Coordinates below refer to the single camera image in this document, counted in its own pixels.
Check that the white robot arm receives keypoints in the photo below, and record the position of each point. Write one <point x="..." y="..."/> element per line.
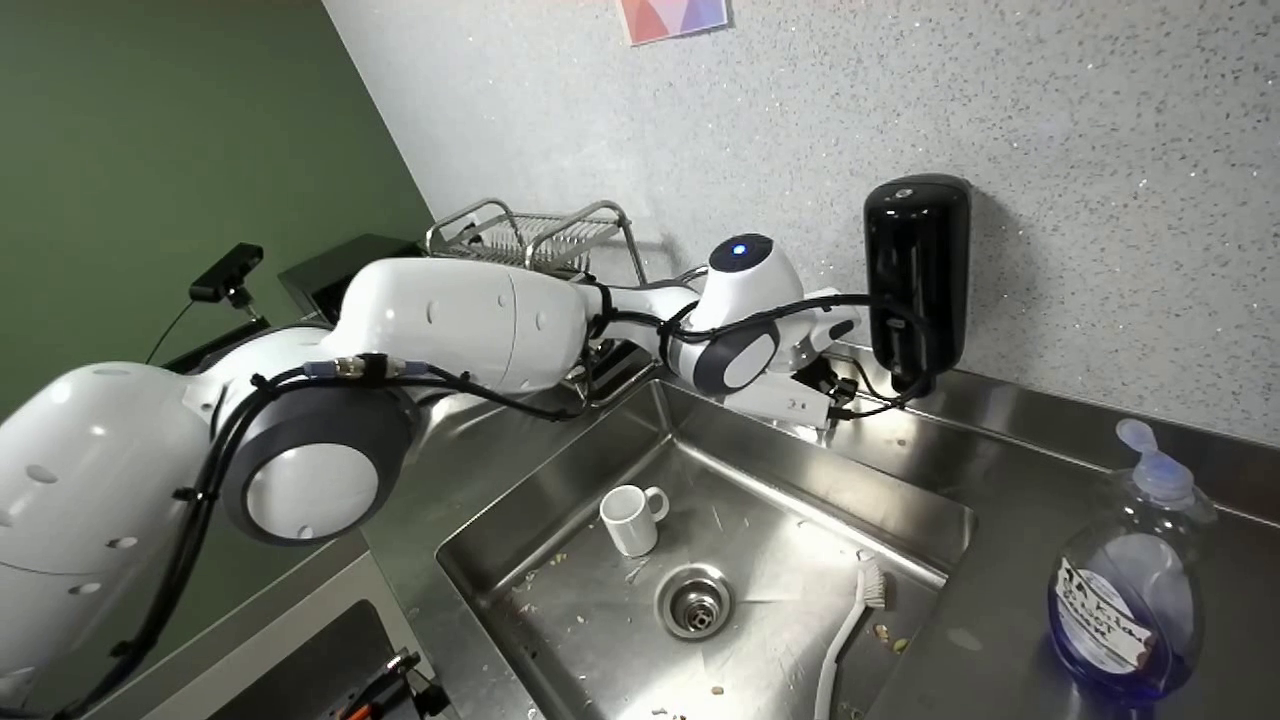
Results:
<point x="303" y="433"/>

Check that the black camera on stand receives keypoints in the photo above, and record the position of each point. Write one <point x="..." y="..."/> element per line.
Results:
<point x="226" y="283"/>

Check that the blue liquid soap bottle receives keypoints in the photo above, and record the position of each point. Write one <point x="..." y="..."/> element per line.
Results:
<point x="1127" y="586"/>

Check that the sink drain strainer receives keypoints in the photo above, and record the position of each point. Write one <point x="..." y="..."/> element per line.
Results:
<point x="694" y="600"/>

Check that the white ceramic mug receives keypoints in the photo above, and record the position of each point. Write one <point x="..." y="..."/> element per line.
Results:
<point x="629" y="518"/>

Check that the metal dish rack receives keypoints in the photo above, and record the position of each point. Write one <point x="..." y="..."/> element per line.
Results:
<point x="563" y="247"/>

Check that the colourful wall poster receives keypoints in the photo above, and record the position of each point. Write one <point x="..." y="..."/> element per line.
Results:
<point x="651" y="20"/>

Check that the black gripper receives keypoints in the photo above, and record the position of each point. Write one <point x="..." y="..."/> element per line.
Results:
<point x="827" y="360"/>

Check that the red black tool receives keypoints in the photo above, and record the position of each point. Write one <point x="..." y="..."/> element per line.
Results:
<point x="398" y="689"/>

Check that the stainless steel sink basin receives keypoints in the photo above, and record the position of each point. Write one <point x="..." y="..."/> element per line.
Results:
<point x="779" y="518"/>

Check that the white dish brush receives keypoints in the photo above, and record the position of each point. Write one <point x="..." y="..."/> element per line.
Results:
<point x="865" y="596"/>

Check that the black wall soap dispenser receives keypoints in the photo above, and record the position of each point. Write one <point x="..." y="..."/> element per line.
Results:
<point x="918" y="274"/>

